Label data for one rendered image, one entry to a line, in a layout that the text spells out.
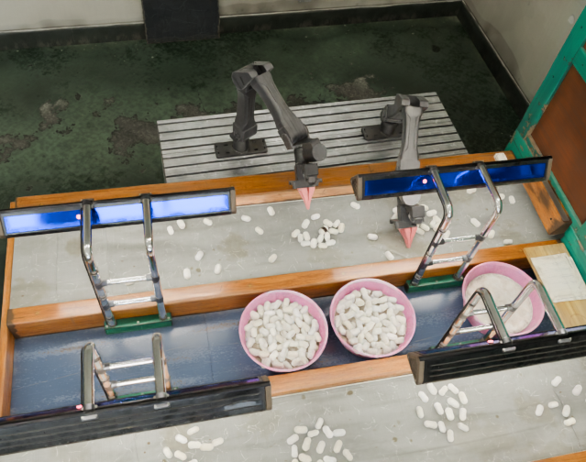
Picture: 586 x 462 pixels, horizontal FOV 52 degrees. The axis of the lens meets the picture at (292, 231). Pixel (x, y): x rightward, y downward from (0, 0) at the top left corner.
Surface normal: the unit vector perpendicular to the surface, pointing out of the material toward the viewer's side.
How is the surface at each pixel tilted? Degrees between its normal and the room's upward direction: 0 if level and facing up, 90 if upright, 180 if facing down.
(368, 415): 0
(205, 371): 0
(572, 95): 90
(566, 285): 0
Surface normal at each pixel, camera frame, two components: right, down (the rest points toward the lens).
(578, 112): -0.98, 0.11
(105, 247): 0.09, -0.57
